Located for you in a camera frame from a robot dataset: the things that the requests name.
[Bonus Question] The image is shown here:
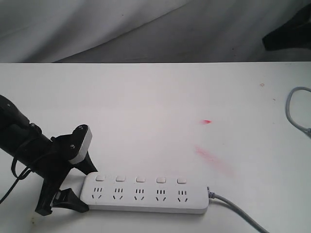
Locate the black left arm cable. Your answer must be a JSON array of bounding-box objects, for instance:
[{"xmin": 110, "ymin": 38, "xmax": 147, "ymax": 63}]
[{"xmin": 0, "ymin": 135, "xmax": 59, "ymax": 204}]

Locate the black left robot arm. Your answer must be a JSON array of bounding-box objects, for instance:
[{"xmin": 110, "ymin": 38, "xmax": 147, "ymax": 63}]
[{"xmin": 0, "ymin": 96, "xmax": 97, "ymax": 216}]

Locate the grey backdrop cloth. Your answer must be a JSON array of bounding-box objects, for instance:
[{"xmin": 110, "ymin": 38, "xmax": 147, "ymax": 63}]
[{"xmin": 0, "ymin": 0, "xmax": 311, "ymax": 63}]

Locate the white five-outlet power strip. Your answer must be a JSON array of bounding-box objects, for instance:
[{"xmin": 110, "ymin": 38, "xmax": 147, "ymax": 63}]
[{"xmin": 80, "ymin": 172, "xmax": 209, "ymax": 215}]

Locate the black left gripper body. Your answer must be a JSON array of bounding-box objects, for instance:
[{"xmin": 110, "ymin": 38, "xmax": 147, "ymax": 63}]
[{"xmin": 35, "ymin": 134, "xmax": 77, "ymax": 216}]

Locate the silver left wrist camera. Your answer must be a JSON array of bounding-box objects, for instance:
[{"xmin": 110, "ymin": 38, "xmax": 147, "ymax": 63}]
[{"xmin": 69, "ymin": 124, "xmax": 92, "ymax": 165}]

